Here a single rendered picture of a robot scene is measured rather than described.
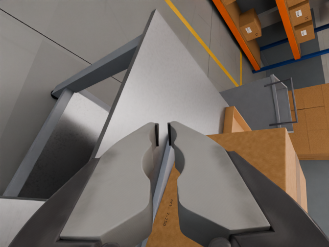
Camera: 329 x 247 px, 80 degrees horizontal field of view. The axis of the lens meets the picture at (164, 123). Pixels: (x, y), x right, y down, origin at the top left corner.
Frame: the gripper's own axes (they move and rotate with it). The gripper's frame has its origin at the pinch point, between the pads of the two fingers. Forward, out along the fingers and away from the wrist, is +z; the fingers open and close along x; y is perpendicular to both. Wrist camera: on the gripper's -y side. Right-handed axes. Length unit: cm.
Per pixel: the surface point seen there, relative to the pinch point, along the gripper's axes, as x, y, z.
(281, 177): 20.8, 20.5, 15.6
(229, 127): 27, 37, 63
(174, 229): 0.9, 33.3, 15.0
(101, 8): -43, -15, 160
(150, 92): -3.5, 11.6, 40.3
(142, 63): -5.2, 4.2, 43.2
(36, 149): -56, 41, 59
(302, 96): 226, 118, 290
